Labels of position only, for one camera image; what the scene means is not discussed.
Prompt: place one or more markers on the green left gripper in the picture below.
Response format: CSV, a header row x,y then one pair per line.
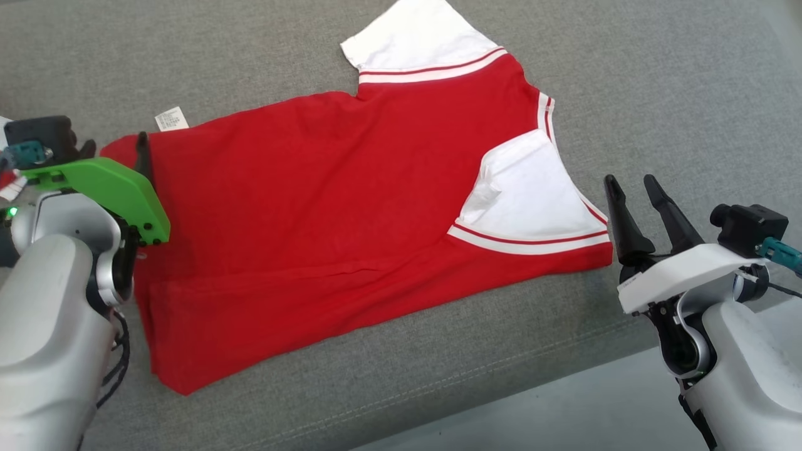
x,y
113,185

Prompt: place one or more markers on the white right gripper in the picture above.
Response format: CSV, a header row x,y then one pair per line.
x,y
689,269

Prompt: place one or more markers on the red white-sleeved T-shirt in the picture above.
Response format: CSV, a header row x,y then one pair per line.
x,y
313,188

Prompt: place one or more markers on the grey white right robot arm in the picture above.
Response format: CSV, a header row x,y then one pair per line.
x,y
752,376

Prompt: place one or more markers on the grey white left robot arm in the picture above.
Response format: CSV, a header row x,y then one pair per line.
x,y
50,326

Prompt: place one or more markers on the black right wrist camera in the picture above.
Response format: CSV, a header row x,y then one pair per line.
x,y
752,228

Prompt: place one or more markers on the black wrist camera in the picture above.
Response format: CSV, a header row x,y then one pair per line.
x,y
752,228
44,131

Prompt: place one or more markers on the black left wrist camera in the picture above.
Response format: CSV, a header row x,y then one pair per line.
x,y
44,131

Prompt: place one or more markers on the teal left camera connector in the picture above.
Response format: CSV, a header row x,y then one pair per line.
x,y
25,153

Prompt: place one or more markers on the teal camera connector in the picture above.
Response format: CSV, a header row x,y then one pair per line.
x,y
780,252
25,153

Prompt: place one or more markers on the teal right camera connector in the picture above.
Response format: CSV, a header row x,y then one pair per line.
x,y
780,252

